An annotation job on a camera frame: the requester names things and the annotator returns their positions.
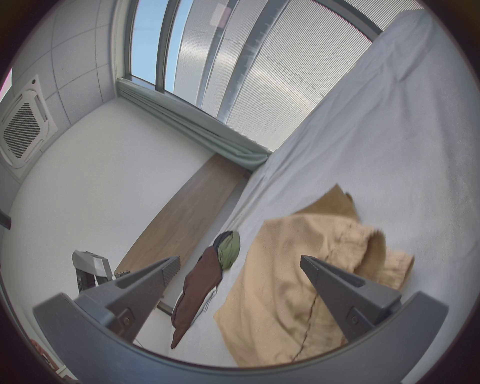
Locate brown garment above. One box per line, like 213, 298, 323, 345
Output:
170, 247, 223, 349

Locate ceiling light panel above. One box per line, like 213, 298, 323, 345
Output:
0, 67, 14, 104

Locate white ceiling air vent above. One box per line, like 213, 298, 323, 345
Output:
0, 75, 59, 182

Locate green garment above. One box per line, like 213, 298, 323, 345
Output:
217, 230, 241, 271

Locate window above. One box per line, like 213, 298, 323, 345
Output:
124, 0, 398, 152

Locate grey-green curtain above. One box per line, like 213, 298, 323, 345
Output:
116, 79, 272, 171

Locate tan shorts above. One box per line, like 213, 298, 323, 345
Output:
213, 184, 415, 368

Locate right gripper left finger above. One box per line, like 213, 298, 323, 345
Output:
74, 255, 182, 345

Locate bed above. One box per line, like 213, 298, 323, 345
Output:
114, 7, 479, 370

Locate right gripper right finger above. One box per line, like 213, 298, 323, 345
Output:
300, 255, 403, 344

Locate white garment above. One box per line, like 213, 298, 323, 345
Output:
193, 285, 219, 323

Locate black garment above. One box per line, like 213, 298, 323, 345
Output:
213, 231, 233, 250

